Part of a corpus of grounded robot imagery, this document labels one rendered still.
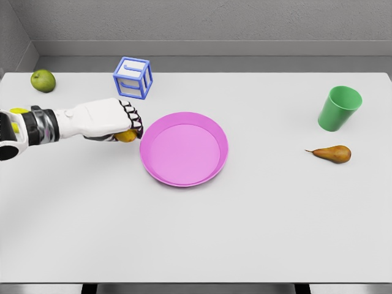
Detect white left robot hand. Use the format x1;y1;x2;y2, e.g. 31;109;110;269
81;97;145;143

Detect yellow lemon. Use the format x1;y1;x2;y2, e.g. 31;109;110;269
115;130;138;143

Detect pink round plate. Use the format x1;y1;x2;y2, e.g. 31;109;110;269
140;111;229;188

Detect blue and white letter block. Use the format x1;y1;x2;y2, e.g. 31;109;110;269
112;56;153;101

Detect green apple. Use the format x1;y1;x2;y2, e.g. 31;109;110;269
30;69;56;94

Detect yellow banana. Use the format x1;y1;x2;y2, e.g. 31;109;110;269
9;107;31;134

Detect brown pear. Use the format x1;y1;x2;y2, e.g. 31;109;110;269
304;145;352;164

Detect green plastic cup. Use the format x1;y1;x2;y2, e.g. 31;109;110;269
317;85;363;132

